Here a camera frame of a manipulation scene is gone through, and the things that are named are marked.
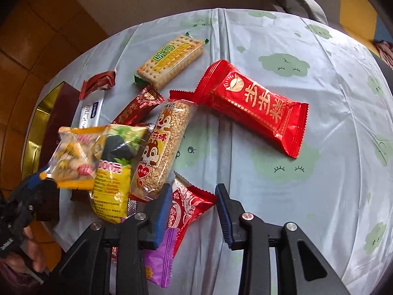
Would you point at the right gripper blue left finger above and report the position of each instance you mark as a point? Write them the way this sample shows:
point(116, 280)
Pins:
point(86, 266)

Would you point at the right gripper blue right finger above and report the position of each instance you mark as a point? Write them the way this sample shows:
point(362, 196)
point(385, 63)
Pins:
point(300, 267)

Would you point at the orange clear snack packet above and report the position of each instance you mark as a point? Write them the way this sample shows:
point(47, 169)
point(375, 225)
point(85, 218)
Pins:
point(74, 162)

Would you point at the sesame stick squirrel packet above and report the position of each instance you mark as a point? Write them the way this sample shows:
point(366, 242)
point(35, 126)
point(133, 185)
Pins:
point(162, 145)

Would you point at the dark red wrapper packet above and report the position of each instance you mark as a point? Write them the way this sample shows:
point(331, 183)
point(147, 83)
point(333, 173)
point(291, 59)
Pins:
point(98, 82)

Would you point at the person's left hand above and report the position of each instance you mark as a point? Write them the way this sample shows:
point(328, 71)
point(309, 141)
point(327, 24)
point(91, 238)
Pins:
point(34, 252)

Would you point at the purple snack packet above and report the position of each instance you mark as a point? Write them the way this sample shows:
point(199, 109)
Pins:
point(158, 263)

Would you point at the red patterned white-edge packet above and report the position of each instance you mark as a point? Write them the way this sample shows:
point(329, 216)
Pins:
point(188, 204)

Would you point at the maroon gold gift box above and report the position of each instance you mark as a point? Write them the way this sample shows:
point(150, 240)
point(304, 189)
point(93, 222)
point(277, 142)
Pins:
point(55, 110)

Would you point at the yellow green snack packet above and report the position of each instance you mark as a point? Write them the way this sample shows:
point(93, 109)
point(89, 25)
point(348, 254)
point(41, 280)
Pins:
point(109, 196)

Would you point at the white long sachet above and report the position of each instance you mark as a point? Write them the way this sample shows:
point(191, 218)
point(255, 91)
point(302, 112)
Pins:
point(91, 108)

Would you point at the large red cake packet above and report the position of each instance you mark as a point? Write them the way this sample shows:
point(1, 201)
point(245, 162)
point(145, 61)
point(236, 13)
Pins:
point(279, 120)

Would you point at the light blue cloud-print tablecloth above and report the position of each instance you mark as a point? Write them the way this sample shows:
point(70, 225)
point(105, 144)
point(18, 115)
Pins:
point(339, 189)

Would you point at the dark red gold candy packet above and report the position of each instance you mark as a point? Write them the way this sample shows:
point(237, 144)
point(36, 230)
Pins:
point(139, 107)

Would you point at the cracker packet green yellow label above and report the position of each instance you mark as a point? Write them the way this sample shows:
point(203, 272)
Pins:
point(169, 61)

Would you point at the black padded massage table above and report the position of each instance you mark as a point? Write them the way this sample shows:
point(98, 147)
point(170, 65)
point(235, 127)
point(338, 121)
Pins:
point(386, 70)

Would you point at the pink cloth on sofa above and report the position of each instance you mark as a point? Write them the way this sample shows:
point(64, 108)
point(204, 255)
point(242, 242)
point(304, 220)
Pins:
point(385, 50)

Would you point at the grey yellow blue sofa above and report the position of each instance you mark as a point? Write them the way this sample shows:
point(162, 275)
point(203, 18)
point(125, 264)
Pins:
point(364, 20)

